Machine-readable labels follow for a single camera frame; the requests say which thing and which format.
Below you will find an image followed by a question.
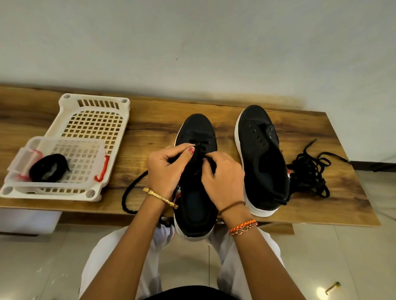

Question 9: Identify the black shoelace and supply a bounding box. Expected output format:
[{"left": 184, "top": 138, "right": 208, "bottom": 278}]
[
  {"left": 287, "top": 153, "right": 332, "bottom": 199},
  {"left": 287, "top": 138, "right": 353, "bottom": 199}
]

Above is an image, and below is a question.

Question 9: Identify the gold bracelet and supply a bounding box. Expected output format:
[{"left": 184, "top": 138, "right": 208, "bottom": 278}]
[{"left": 141, "top": 186, "right": 180, "bottom": 210}]

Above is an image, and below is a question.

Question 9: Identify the black band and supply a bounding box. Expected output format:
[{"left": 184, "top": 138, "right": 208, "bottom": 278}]
[
  {"left": 28, "top": 152, "right": 71, "bottom": 183},
  {"left": 120, "top": 140, "right": 219, "bottom": 223}
]

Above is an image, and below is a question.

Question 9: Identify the person's left hand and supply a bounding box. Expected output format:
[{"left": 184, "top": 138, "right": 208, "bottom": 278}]
[{"left": 146, "top": 143, "right": 196, "bottom": 202}]

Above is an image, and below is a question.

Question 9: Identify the person's right forearm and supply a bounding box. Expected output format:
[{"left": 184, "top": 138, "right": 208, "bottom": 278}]
[{"left": 220, "top": 206, "right": 308, "bottom": 300}]

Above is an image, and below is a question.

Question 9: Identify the small yellow object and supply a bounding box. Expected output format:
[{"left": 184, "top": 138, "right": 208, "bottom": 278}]
[{"left": 325, "top": 281, "right": 342, "bottom": 295}]

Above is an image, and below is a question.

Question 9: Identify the person's black shirt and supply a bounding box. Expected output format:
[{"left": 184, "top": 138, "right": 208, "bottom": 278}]
[{"left": 141, "top": 285, "right": 241, "bottom": 300}]

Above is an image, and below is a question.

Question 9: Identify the clear container with red handles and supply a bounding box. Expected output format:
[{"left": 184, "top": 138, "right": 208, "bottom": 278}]
[{"left": 5, "top": 136, "right": 113, "bottom": 194}]

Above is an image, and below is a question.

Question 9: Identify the person's right hand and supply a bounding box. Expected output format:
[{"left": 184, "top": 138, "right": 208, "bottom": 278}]
[{"left": 201, "top": 152, "right": 247, "bottom": 215}]

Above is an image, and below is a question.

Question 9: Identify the black sneaker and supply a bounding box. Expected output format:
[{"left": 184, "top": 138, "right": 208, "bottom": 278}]
[
  {"left": 233, "top": 104, "right": 291, "bottom": 219},
  {"left": 172, "top": 113, "right": 219, "bottom": 242}
]

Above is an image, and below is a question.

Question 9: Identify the white plastic lattice basket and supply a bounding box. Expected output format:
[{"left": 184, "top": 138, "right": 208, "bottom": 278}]
[{"left": 0, "top": 93, "right": 131, "bottom": 203}]

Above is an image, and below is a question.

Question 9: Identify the person's left forearm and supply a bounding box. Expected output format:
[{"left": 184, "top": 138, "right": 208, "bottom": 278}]
[{"left": 80, "top": 193, "right": 177, "bottom": 300}]

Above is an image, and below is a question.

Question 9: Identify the white box under table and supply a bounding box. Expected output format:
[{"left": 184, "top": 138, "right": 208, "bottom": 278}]
[{"left": 0, "top": 207, "right": 63, "bottom": 236}]

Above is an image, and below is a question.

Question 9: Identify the orange braided bracelet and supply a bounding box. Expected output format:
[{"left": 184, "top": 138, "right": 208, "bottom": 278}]
[{"left": 228, "top": 218, "right": 260, "bottom": 237}]

